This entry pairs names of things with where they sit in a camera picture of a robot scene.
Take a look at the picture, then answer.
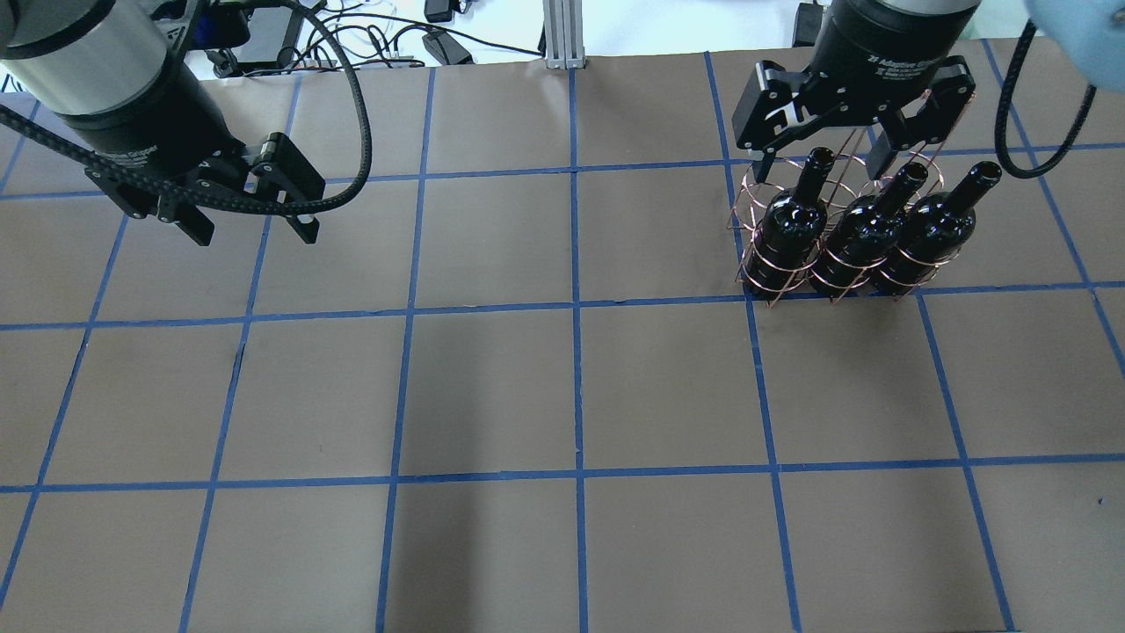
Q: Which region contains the dark wine bottle rack inner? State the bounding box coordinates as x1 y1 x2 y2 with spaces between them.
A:
744 147 835 302

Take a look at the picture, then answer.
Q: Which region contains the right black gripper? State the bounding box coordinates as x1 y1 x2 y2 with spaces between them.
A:
734 1 977 181

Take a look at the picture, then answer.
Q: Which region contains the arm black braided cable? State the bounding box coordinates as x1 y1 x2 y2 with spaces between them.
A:
995 22 1098 180
0 0 374 217

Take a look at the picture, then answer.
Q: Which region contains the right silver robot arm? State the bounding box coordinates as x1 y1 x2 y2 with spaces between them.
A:
732 1 1124 183

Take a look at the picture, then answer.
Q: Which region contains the black power adapter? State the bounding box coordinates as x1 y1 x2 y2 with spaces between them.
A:
422 31 475 67

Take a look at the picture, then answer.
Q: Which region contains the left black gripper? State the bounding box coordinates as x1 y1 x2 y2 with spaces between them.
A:
68 58 325 247

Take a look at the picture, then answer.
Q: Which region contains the dark wine bottle rack end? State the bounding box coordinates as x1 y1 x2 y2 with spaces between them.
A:
869 161 1002 297

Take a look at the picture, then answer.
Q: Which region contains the copper wire wine rack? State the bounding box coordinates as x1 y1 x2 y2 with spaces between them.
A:
732 148 1001 302

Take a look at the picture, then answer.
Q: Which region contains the dark wine bottle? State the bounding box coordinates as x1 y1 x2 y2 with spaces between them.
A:
809 161 929 302

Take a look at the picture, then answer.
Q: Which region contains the aluminium frame post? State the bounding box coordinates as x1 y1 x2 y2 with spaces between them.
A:
542 0 587 69

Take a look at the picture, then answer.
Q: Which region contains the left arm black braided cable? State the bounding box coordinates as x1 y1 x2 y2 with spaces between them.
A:
0 0 374 217

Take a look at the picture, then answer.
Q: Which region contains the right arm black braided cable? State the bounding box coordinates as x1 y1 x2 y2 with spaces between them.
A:
995 22 1098 180

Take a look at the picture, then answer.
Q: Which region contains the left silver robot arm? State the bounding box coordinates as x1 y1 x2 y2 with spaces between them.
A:
3 1 325 204

